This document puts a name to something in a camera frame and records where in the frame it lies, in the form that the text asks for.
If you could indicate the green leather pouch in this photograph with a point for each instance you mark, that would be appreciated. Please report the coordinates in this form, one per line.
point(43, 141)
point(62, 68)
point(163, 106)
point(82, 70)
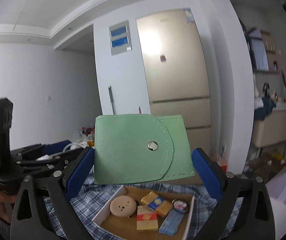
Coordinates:
point(141, 148)

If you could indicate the red floor clutter pile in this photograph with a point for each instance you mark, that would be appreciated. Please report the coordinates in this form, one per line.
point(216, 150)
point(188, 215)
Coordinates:
point(87, 135)

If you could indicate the red and gold cigarette pack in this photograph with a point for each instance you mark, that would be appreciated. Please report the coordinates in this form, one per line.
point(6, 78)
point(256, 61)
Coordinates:
point(146, 219)

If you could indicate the cardboard tray box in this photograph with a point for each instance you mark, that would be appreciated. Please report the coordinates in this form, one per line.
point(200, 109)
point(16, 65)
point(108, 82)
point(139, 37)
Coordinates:
point(125, 227)

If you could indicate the dark blue clothes pile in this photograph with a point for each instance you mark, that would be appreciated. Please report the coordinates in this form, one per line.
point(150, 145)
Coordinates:
point(263, 108)

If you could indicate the beige bathroom vanity cabinet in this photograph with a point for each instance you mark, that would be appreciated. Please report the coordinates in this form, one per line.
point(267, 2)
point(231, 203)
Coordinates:
point(271, 130)

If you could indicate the grey mop handle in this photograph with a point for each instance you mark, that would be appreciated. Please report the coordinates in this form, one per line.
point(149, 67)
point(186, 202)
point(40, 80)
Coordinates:
point(111, 99)

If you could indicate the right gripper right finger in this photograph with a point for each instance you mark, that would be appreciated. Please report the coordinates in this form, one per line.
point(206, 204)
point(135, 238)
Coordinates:
point(209, 172)

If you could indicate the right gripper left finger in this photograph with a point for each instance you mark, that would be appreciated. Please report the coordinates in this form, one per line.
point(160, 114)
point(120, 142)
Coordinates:
point(77, 172)

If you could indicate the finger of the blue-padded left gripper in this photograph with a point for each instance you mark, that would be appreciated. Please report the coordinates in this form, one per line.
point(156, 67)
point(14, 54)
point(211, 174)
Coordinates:
point(58, 147)

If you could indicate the gold three-door refrigerator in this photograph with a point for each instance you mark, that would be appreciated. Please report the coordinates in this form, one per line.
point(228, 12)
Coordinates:
point(176, 75)

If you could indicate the person's hand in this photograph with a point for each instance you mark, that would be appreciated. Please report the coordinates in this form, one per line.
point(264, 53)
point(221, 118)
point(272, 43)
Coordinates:
point(5, 200)

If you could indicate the grey wall electrical panel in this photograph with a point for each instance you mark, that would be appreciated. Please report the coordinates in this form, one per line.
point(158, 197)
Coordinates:
point(120, 38)

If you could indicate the blue plaid cloth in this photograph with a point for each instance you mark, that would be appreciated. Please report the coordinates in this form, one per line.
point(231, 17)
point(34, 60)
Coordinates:
point(92, 198)

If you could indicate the wall mirror cabinet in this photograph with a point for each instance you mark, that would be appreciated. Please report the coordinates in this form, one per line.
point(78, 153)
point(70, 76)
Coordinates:
point(257, 50)

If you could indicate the light blue tissue pack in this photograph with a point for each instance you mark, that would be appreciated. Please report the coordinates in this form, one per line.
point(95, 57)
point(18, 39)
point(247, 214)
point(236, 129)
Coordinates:
point(171, 223)

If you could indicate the brown bathroom mat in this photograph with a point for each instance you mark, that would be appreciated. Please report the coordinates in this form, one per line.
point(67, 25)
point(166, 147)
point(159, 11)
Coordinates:
point(268, 165)

